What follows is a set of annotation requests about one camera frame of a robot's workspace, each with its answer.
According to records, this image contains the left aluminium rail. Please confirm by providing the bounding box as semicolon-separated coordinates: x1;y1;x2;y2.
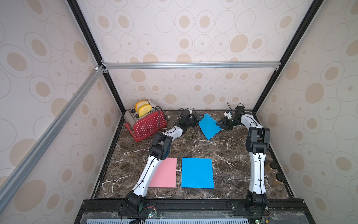
1;65;105;212

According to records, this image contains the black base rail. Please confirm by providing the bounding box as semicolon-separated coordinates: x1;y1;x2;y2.
74;198;315;224

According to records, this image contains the red toaster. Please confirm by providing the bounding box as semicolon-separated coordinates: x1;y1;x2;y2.
124;100;167;142

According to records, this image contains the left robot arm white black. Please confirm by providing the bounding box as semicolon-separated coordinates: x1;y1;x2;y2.
124;109;204;214

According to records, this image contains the yellow toast slice back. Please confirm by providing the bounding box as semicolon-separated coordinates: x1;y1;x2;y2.
135;100;149;112

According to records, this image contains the brown jar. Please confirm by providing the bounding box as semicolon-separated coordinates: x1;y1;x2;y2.
268;173;285;186
264;161;279;175

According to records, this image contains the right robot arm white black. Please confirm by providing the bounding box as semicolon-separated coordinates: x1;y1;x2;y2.
216;111;270;214

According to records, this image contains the yellow toast slice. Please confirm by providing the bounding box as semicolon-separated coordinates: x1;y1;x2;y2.
135;100;149;112
138;104;152;117

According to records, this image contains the brown jar back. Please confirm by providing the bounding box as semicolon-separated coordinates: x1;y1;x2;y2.
264;161;279;175

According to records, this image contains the blue paper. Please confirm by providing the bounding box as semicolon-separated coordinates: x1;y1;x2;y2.
181;158;214;189
199;114;222;140

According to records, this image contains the yellow toast slice front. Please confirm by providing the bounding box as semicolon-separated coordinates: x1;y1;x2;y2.
138;104;152;117

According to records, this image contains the black toaster cable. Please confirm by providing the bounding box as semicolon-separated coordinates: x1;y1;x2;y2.
139;105;174;141

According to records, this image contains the pink paper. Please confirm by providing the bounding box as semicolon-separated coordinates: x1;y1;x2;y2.
149;158;177;188

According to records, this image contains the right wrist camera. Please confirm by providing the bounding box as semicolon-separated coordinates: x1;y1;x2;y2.
224;104;246;119

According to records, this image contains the horizontal aluminium rail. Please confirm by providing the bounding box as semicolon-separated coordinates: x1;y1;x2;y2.
104;61;281;70

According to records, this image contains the brown jar front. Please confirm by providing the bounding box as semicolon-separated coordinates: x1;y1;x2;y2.
268;173;285;186

